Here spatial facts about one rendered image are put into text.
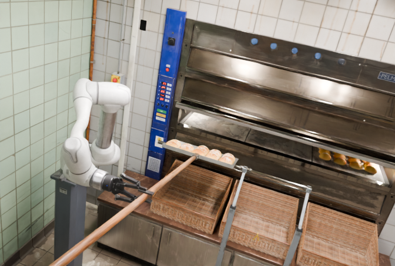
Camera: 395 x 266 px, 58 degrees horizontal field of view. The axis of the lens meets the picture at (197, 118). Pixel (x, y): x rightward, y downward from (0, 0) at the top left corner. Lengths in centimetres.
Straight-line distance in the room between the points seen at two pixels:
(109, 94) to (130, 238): 154
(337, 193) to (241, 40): 147
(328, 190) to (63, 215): 207
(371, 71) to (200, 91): 130
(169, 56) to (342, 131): 149
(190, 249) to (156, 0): 202
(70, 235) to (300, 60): 215
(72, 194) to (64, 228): 33
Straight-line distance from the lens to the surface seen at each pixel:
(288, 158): 305
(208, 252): 302
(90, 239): 124
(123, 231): 324
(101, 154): 251
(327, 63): 282
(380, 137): 301
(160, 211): 301
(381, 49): 282
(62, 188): 269
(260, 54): 283
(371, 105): 290
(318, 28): 277
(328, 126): 294
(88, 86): 210
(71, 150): 159
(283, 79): 284
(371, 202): 324
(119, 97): 210
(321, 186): 316
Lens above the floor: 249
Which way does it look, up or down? 23 degrees down
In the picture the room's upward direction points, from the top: 11 degrees clockwise
